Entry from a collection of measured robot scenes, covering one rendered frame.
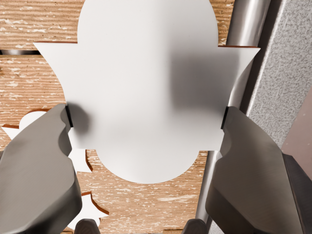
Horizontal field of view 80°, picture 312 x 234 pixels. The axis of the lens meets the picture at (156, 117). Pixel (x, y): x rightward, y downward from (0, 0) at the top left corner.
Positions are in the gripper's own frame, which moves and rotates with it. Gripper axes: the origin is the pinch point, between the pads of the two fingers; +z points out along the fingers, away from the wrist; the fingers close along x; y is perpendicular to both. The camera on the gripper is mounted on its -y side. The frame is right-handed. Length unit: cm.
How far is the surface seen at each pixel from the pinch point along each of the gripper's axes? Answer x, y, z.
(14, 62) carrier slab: -16.5, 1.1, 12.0
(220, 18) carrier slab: 7.6, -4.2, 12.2
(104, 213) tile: -9.2, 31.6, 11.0
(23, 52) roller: -16.4, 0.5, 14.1
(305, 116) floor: 115, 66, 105
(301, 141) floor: 122, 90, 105
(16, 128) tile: -19.1, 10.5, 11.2
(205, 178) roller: 11.2, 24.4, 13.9
